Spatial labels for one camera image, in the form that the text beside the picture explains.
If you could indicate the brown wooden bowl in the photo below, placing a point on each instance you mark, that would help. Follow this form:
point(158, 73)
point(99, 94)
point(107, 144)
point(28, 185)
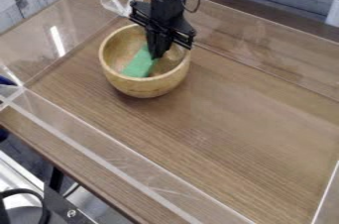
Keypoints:
point(116, 52)

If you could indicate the green rectangular block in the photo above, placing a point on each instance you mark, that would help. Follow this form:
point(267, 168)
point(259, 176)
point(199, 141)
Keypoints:
point(142, 63)

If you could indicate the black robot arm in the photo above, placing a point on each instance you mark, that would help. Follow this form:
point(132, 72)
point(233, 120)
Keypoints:
point(162, 19)

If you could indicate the clear acrylic table barrier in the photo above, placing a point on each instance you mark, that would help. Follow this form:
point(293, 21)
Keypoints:
point(238, 148)

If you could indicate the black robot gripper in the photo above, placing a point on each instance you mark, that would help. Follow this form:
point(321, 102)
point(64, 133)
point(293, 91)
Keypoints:
point(162, 19)

